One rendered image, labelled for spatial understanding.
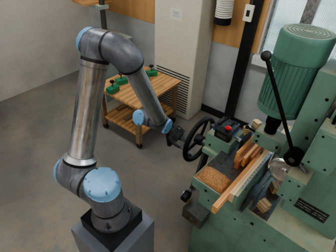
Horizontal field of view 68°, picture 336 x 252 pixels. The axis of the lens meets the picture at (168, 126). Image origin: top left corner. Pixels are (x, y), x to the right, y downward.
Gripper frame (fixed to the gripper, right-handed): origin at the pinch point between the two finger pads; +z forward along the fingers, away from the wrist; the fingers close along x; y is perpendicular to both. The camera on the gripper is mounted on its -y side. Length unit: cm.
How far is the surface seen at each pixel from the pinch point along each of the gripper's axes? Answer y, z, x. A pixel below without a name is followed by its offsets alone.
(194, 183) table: 25.3, 18.1, -29.9
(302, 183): 58, 44, -19
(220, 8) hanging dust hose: 30, -72, 111
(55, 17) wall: -81, -248, 63
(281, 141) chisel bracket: 52, 31, -1
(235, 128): 37.6, 13.3, 1.3
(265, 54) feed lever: 83, 6, -14
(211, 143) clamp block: 26.9, 9.6, -6.9
